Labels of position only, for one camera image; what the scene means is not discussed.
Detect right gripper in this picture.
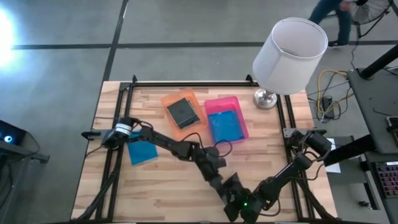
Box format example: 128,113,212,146
224,188,265,223

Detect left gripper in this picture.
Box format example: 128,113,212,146
205,169,233,208

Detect clear black jewel case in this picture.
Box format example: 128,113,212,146
222,172,246,200
178,99,202,131
166,97,200,129

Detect translucent pink plastic bin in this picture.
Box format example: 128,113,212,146
203,95,249,146

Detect white paper sheet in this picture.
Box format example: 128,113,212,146
324,138,342,174

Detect translucent orange plastic bin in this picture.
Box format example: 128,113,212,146
160,87,208,141

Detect black slanted beam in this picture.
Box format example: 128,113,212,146
323,134,377,168

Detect black power adapter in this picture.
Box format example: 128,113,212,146
321,95,336,119

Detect dark grey desk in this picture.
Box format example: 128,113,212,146
360,152,398,224

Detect white shade silver table lamp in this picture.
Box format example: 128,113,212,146
251,17,329,111

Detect black keyboard red keys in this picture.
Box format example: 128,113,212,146
375,161,398,200

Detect dark grey side table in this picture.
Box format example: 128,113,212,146
346,66,398,156

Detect black device stand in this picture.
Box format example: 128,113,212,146
0,141,50,165

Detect black slanted pole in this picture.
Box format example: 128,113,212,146
359,43,398,80

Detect person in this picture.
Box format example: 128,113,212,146
308,0,363,48

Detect black device blue light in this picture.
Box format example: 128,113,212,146
0,119,28,147

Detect black floor fan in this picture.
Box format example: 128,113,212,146
349,0,393,39

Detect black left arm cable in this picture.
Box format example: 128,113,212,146
178,132,233,159

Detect black aluminium table frame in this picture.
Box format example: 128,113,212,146
70,74,338,223

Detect yellow cable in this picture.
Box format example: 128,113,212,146
316,69,355,116

